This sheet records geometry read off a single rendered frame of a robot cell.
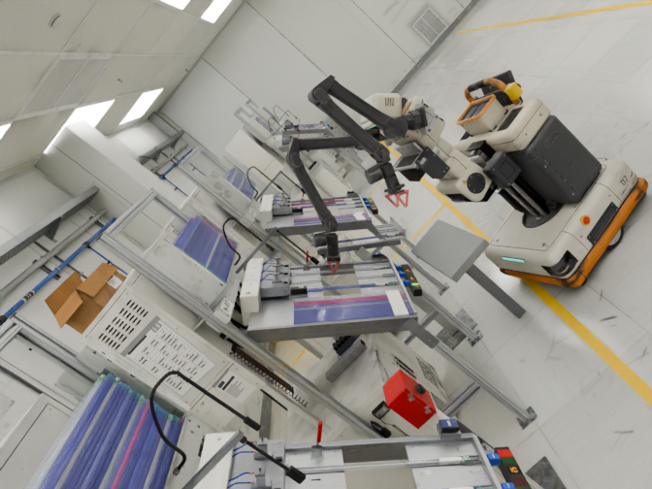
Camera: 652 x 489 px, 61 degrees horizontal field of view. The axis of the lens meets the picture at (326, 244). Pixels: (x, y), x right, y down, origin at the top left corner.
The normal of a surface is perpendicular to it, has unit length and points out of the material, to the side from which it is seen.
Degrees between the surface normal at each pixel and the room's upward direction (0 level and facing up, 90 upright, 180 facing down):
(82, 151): 90
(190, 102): 90
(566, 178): 90
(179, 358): 92
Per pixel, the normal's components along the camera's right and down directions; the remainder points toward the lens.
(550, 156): 0.27, 0.06
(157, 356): 0.02, 0.32
